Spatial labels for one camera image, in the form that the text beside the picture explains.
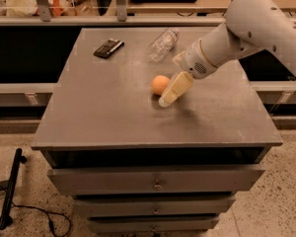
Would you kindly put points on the clear plastic water bottle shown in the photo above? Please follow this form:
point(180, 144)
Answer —
point(163, 44)

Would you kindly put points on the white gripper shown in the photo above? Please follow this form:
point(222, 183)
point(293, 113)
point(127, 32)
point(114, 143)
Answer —
point(192, 61)

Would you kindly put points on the top grey drawer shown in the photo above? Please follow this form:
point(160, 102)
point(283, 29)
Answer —
point(155, 179)

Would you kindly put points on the grey drawer cabinet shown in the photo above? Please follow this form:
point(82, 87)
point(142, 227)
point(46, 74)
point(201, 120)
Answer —
point(102, 114)

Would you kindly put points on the grey metal railing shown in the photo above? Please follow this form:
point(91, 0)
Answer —
point(120, 13)

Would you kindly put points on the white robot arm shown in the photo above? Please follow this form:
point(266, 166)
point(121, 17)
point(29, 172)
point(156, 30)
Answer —
point(250, 26)

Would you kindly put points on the black chocolate bar package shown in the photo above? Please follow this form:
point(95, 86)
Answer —
point(108, 48)

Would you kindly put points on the bottom grey drawer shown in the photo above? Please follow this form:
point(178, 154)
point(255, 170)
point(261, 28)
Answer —
point(152, 223)

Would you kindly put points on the grey drawer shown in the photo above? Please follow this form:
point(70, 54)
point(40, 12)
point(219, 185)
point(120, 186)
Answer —
point(155, 179)
point(150, 206)
point(152, 223)

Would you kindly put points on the middle grey drawer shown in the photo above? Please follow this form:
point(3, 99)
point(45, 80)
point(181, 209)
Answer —
point(150, 206)

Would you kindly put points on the orange fruit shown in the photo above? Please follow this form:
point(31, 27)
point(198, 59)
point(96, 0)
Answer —
point(159, 84)

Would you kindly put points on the black stand leg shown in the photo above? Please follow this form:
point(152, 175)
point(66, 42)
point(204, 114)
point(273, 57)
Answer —
point(5, 218)

